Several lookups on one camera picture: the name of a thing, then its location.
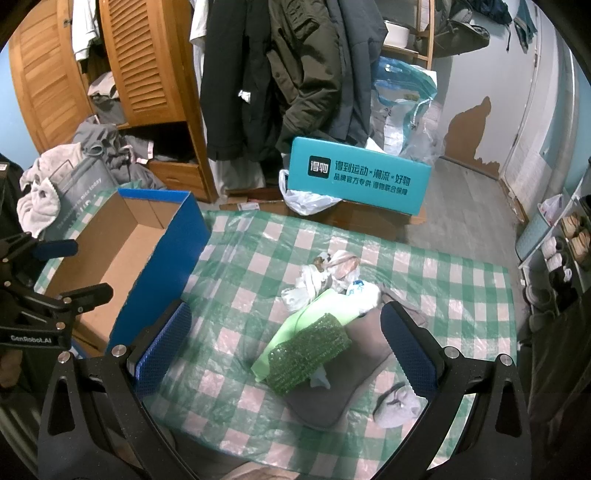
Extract shoe rack with shoes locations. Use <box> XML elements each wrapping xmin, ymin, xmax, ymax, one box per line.
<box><xmin>519</xmin><ymin>171</ymin><xmax>590</xmax><ymax>332</ymax></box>

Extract crumpled white plastic bag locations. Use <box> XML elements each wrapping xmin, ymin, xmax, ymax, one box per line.
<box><xmin>280</xmin><ymin>250</ymin><xmax>361</xmax><ymax>313</ymax></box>

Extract teal printed shoe box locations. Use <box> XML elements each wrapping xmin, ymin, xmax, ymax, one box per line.
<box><xmin>287</xmin><ymin>137</ymin><xmax>432</xmax><ymax>215</ymax></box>

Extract green checkered plastic tablecloth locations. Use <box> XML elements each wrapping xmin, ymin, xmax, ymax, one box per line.
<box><xmin>35</xmin><ymin>190</ymin><xmax>516</xmax><ymax>479</ymax></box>

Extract blue plastic bag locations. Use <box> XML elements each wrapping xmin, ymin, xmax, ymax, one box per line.
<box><xmin>370</xmin><ymin>56</ymin><xmax>445</xmax><ymax>166</ymax></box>

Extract white towel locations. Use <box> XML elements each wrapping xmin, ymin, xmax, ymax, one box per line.
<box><xmin>16</xmin><ymin>143</ymin><xmax>83</xmax><ymax>238</ymax></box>

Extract hanging dark coats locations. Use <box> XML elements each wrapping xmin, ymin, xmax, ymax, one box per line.
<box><xmin>194</xmin><ymin>1</ymin><xmax>387</xmax><ymax>162</ymax></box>

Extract green bubble wrap piece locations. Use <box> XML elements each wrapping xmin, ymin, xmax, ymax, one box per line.
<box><xmin>266</xmin><ymin>315</ymin><xmax>352</xmax><ymax>396</ymax></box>

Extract wooden louvered wardrobe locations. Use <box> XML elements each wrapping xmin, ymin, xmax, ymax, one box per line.
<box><xmin>1</xmin><ymin>1</ymin><xmax>218</xmax><ymax>203</ymax></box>

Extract large grey sock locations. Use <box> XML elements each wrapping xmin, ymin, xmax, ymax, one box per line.
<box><xmin>280</xmin><ymin>287</ymin><xmax>429</xmax><ymax>430</ymax></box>

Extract small grey sock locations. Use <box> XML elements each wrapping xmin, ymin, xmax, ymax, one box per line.
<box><xmin>373</xmin><ymin>383</ymin><xmax>422</xmax><ymax>429</ymax></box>

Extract grey tote bag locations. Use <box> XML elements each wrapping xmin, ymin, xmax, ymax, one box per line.
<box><xmin>43</xmin><ymin>157</ymin><xmax>118</xmax><ymax>240</ymax></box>

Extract light green foam sheet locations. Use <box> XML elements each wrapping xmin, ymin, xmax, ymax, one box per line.
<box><xmin>252</xmin><ymin>290</ymin><xmax>360</xmax><ymax>383</ymax></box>

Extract grey clothes pile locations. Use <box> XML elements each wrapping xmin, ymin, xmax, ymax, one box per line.
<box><xmin>73</xmin><ymin>71</ymin><xmax>166</xmax><ymax>190</ymax></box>

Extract blue cardboard box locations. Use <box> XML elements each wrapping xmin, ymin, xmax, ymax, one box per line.
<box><xmin>35</xmin><ymin>188</ymin><xmax>211</xmax><ymax>357</ymax></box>

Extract brown cardboard under box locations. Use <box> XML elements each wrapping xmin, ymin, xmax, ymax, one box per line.
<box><xmin>221</xmin><ymin>187</ymin><xmax>427</xmax><ymax>241</ymax></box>

